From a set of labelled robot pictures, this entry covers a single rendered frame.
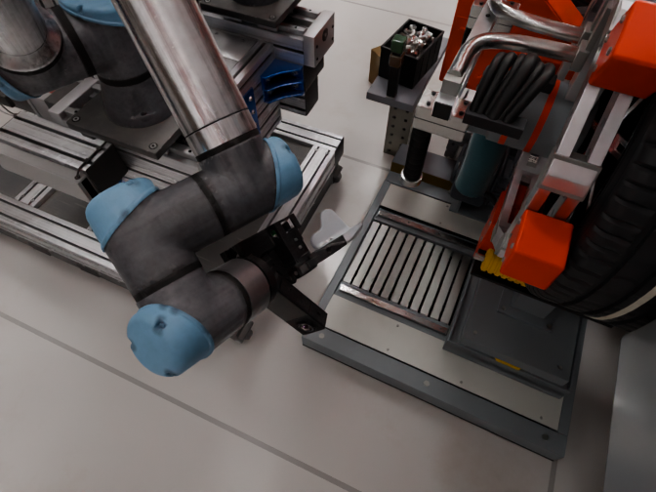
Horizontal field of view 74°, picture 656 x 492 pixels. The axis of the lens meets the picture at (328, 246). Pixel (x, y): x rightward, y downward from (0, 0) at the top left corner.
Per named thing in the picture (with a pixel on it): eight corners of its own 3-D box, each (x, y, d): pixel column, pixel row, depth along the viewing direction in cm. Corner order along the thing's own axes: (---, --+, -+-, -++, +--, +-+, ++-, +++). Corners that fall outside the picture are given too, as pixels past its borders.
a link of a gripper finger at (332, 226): (353, 192, 64) (301, 222, 61) (373, 227, 64) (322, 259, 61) (345, 196, 67) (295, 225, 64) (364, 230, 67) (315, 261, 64)
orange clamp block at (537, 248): (555, 248, 73) (546, 292, 69) (509, 231, 75) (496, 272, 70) (576, 224, 67) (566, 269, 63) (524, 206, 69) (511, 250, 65)
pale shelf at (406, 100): (411, 112, 150) (413, 105, 147) (365, 99, 154) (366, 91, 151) (448, 45, 171) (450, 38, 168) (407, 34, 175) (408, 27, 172)
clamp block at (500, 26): (508, 38, 91) (516, 13, 87) (465, 27, 93) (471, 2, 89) (512, 25, 94) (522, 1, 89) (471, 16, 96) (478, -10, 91)
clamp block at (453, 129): (462, 143, 74) (470, 119, 70) (411, 128, 76) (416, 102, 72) (470, 125, 77) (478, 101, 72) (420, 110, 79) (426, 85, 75)
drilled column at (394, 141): (403, 159, 195) (420, 77, 160) (383, 152, 198) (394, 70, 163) (411, 144, 200) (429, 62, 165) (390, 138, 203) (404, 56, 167)
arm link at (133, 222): (180, 171, 51) (227, 252, 52) (85, 216, 48) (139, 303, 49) (180, 151, 44) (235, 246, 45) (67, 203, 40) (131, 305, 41)
